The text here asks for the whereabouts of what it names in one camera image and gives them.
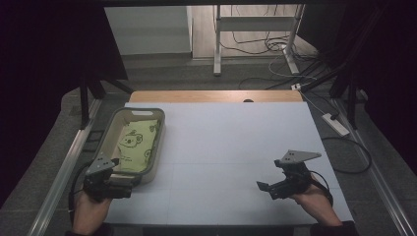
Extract black metal stand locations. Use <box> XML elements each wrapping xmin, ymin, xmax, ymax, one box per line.
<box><xmin>299</xmin><ymin>3</ymin><xmax>391</xmax><ymax>131</ymax></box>
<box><xmin>78</xmin><ymin>75</ymin><xmax>134</xmax><ymax>131</ymax></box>

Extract tangle of floor cables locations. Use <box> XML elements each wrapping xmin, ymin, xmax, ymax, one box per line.
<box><xmin>219</xmin><ymin>4</ymin><xmax>321</xmax><ymax>91</ymax></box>

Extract white metal desk frame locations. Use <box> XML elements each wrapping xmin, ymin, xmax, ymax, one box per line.
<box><xmin>212</xmin><ymin>3</ymin><xmax>306</xmax><ymax>77</ymax></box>

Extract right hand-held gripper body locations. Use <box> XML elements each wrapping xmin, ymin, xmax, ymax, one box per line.
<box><xmin>268</xmin><ymin>149</ymin><xmax>323</xmax><ymax>197</ymax></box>

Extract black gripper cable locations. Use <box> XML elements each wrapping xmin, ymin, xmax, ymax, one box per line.
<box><xmin>67</xmin><ymin>161</ymin><xmax>93</xmax><ymax>215</ymax></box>
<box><xmin>309</xmin><ymin>170</ymin><xmax>334</xmax><ymax>207</ymax></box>

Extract wooden table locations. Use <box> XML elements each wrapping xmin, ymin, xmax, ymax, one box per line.
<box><xmin>129</xmin><ymin>89</ymin><xmax>304</xmax><ymax>104</ymax></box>

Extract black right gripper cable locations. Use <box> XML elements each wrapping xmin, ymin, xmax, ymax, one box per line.
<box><xmin>309</xmin><ymin>170</ymin><xmax>334</xmax><ymax>207</ymax></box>

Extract person's left hand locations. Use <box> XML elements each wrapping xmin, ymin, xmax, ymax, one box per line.
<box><xmin>73</xmin><ymin>191</ymin><xmax>113</xmax><ymax>218</ymax></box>

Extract green koala print pants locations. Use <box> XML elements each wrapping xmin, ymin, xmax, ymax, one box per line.
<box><xmin>116</xmin><ymin>119</ymin><xmax>161</xmax><ymax>174</ymax></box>

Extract person's right hand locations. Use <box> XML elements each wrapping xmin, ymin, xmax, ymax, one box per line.
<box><xmin>289</xmin><ymin>173</ymin><xmax>333</xmax><ymax>215</ymax></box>

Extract black looped floor cable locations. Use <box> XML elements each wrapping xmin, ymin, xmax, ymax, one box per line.
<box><xmin>321</xmin><ymin>137</ymin><xmax>373</xmax><ymax>175</ymax></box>

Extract beige storage basket grey rim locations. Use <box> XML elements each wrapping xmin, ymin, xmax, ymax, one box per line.
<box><xmin>91</xmin><ymin>107</ymin><xmax>166</xmax><ymax>186</ymax></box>

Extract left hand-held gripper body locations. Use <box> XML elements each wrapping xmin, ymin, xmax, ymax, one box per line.
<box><xmin>83</xmin><ymin>152</ymin><xmax>116</xmax><ymax>203</ymax></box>

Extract white table mat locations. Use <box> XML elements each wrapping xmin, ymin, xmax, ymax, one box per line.
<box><xmin>104</xmin><ymin>101</ymin><xmax>355</xmax><ymax>227</ymax></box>

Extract aluminium floor rail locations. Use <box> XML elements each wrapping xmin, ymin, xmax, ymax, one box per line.
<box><xmin>330</xmin><ymin>97</ymin><xmax>417</xmax><ymax>236</ymax></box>
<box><xmin>28</xmin><ymin>97</ymin><xmax>102</xmax><ymax>236</ymax></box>

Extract dark curtain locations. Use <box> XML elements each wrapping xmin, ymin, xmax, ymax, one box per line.
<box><xmin>298</xmin><ymin>0</ymin><xmax>417</xmax><ymax>175</ymax></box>
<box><xmin>0</xmin><ymin>0</ymin><xmax>129</xmax><ymax>210</ymax></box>

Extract thin white cable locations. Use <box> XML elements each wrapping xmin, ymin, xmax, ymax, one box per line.
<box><xmin>299</xmin><ymin>90</ymin><xmax>328</xmax><ymax>116</ymax></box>

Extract white cabinet panel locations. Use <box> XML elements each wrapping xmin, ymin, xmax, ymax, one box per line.
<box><xmin>103</xmin><ymin>5</ymin><xmax>193</xmax><ymax>56</ymax></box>

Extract white power strip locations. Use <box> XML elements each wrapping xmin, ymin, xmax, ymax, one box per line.
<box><xmin>321</xmin><ymin>112</ymin><xmax>351</xmax><ymax>138</ymax></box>

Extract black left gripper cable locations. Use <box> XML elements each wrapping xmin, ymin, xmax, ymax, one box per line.
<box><xmin>67</xmin><ymin>161</ymin><xmax>93</xmax><ymax>215</ymax></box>

